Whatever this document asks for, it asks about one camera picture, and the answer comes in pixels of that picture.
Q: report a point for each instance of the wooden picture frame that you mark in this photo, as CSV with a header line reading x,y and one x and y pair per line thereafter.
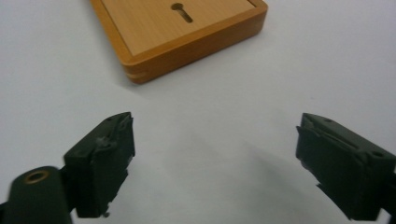
x,y
174,34

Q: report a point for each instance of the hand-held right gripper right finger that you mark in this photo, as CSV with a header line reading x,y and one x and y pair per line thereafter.
x,y
339,168

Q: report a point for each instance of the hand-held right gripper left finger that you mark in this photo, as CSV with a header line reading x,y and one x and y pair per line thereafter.
x,y
102,161

